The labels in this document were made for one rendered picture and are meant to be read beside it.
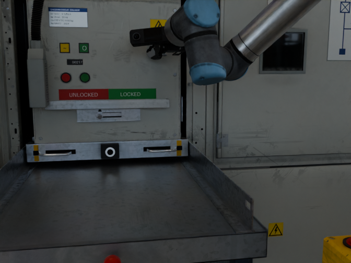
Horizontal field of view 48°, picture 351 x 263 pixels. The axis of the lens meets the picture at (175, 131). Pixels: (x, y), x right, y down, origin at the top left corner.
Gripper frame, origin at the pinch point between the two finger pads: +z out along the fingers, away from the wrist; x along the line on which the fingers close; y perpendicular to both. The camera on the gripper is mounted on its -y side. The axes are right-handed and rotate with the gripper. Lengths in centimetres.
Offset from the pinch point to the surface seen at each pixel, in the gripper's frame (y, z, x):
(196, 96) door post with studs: 19.3, 5.3, -14.4
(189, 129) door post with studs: 17.2, 9.4, -25.7
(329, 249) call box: -1, -70, -54
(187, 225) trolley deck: -12, -43, -50
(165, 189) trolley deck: -6.4, -18.9, -44.0
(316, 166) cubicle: 64, -1, -44
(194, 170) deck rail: 9.0, -6.3, -40.2
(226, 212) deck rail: -1, -41, -50
